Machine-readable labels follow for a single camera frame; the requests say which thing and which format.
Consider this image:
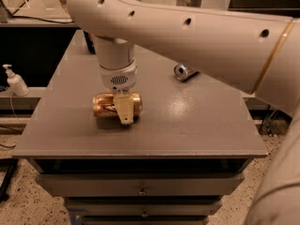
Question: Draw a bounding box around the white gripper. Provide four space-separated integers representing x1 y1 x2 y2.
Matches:
99 61 137 125

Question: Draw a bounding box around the orange LaCroix can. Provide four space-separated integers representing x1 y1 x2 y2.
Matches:
93 93 143 118

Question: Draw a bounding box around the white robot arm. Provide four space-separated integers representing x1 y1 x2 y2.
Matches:
67 0 300 225

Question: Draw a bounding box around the silver blue can lying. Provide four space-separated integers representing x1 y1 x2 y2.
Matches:
173 64 197 82

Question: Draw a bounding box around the blue Pepsi can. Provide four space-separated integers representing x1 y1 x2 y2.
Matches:
83 31 96 54

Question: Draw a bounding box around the grey drawer cabinet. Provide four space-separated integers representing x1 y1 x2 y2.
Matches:
11 27 268 225

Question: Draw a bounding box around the top grey drawer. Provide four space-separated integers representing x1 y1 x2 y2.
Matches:
37 172 244 197

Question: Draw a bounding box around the grey drawer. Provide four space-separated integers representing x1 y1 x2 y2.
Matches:
65 197 222 216
82 216 209 225
37 172 244 197

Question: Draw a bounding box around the white pump bottle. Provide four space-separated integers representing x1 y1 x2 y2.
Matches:
3 64 30 97

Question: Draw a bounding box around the white cable at left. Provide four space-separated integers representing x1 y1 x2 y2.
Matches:
0 91 24 150

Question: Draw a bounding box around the black cable on ledge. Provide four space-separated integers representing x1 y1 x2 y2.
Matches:
7 8 74 24

